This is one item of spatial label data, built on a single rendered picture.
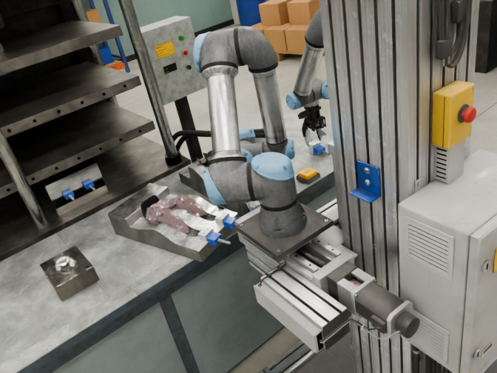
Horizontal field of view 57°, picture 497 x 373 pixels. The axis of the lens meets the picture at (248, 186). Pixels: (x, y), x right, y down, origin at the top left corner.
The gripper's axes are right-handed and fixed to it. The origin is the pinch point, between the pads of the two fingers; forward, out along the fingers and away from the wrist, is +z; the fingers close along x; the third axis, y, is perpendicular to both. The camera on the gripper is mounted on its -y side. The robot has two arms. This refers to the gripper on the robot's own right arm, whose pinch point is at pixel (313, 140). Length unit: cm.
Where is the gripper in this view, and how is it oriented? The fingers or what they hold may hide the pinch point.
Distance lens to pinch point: 230.2
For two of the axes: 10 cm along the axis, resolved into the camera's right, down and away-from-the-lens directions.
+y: 5.0, 3.6, -7.9
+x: 8.5, -4.0, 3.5
